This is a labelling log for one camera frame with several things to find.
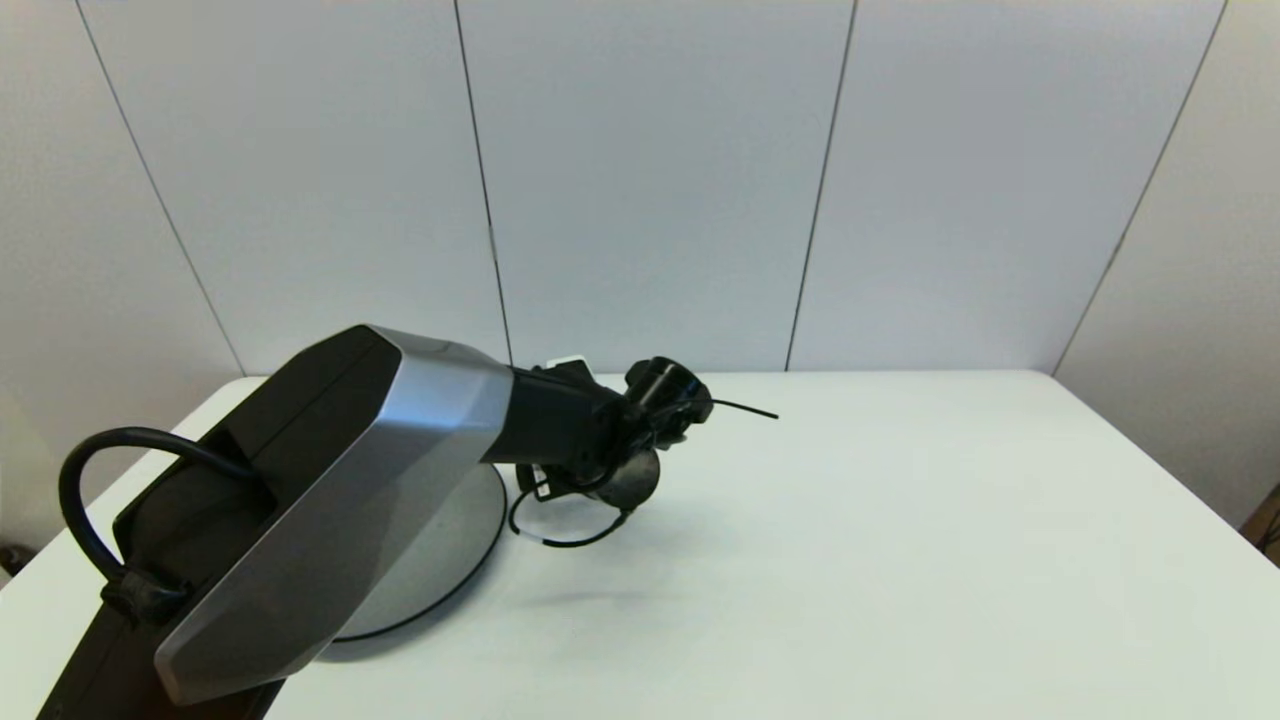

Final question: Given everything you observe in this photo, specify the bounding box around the gray round plate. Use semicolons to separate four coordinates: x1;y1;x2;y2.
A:
328;462;510;644

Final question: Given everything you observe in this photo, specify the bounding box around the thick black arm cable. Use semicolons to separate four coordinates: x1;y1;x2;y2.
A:
57;427;259;629

